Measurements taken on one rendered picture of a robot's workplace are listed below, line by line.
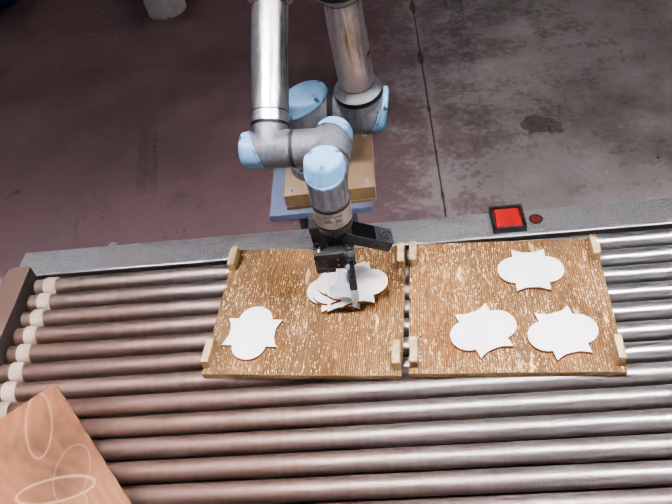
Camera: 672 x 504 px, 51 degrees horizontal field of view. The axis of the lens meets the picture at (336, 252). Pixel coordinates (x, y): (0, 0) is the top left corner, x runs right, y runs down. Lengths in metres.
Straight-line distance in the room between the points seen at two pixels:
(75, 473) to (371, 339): 0.61
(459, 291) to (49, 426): 0.85
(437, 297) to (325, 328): 0.25
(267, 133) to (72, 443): 0.67
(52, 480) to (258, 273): 0.62
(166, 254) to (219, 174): 1.71
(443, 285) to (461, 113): 2.13
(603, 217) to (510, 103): 1.98
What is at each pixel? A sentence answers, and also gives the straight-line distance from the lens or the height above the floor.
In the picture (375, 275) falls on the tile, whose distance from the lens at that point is 1.51.
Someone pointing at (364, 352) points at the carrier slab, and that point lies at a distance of 1.43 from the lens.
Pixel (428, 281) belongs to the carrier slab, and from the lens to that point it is 1.54.
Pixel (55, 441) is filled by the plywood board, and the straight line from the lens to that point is 1.39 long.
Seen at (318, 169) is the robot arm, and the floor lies 1.32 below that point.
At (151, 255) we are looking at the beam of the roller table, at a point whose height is 0.92.
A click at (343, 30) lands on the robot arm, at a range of 1.57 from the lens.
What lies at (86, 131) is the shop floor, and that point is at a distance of 4.07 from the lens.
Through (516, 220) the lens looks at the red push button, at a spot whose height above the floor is 0.93.
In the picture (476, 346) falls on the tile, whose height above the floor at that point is 0.94.
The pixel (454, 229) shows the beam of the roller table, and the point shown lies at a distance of 1.67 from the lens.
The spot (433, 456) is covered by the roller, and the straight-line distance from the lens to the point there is 1.33.
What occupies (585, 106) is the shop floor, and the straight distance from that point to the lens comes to 3.65.
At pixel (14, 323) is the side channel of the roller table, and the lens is 1.79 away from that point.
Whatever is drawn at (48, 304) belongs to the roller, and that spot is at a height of 0.91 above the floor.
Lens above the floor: 2.10
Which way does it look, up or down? 46 degrees down
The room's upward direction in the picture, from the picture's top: 11 degrees counter-clockwise
